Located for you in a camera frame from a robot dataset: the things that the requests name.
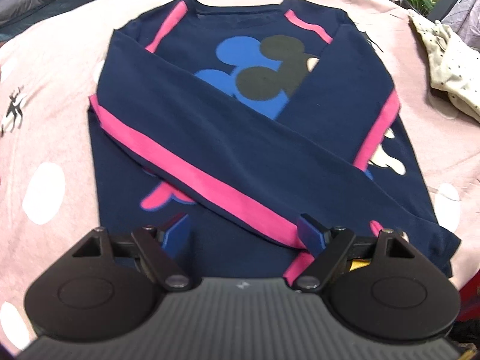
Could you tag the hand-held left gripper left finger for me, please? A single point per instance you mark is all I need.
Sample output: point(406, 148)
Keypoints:
point(179, 238)

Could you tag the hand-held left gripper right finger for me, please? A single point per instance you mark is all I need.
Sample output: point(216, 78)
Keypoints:
point(309, 232)

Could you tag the navy shirt with pink stripes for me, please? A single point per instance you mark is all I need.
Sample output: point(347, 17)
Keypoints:
point(247, 127)

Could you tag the red cloth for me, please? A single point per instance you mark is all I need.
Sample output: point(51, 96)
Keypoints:
point(470, 296)

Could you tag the pink polka-dot blanket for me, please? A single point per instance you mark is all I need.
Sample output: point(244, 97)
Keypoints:
point(56, 93)

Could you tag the cream dotted garment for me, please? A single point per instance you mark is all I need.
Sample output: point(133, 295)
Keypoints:
point(446, 60)

